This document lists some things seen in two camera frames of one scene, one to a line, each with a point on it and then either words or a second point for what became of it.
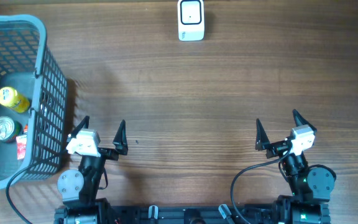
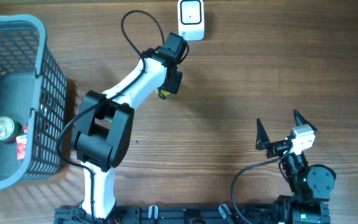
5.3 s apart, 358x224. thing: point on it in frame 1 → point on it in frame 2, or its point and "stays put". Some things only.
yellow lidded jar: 9,96 → 163,91
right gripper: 298,117 stays put
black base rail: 312,214 stays put
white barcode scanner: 191,18 stays put
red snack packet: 21,143 stays put
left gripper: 119,142 → 174,86
